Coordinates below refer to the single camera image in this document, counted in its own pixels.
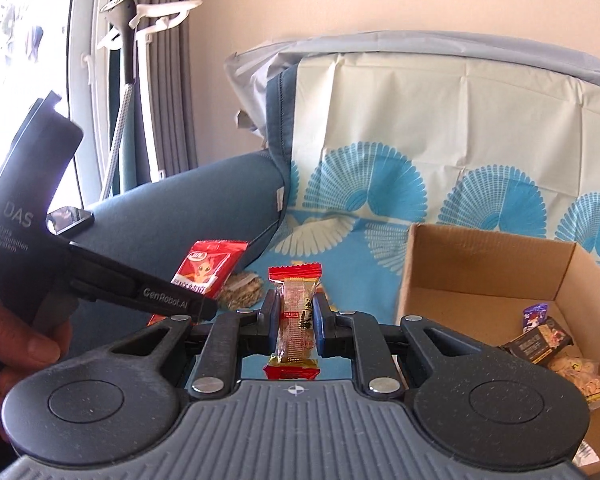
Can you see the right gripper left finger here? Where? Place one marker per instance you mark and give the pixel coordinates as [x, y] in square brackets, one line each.
[232, 336]

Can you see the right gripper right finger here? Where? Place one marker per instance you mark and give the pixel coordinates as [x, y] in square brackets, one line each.
[357, 336]

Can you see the clear-wrapped nut brittle block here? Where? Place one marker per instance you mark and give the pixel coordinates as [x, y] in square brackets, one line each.
[241, 291]

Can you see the small red-end cake bar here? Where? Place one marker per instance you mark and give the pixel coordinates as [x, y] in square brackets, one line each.
[295, 354]

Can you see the red spicy snack packet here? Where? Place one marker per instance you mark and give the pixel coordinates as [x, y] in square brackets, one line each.
[208, 266]

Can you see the purple milk candy packet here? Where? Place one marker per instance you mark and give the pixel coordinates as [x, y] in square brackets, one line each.
[534, 316]

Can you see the dark brown cracker packet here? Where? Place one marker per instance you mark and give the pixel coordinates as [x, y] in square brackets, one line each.
[540, 344]

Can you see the clear bag of cookies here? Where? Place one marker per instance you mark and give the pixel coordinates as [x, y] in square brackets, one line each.
[583, 373]

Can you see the yellow snack packet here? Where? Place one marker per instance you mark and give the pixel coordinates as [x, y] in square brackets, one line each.
[318, 287]

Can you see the smartphone on sofa arm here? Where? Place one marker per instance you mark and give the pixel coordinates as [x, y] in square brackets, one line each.
[69, 221]

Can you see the person's left hand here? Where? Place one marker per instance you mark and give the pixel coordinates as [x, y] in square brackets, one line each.
[24, 351]

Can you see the open cardboard box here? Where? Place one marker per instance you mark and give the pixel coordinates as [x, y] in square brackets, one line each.
[473, 411]

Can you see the blue fan-pattern sofa cover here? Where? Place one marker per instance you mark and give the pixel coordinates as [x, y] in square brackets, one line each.
[383, 141]

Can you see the grey curtain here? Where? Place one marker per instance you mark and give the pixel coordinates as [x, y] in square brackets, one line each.
[162, 114]

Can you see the white garment steamer stand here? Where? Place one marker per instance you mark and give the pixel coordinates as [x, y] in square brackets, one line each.
[118, 71]

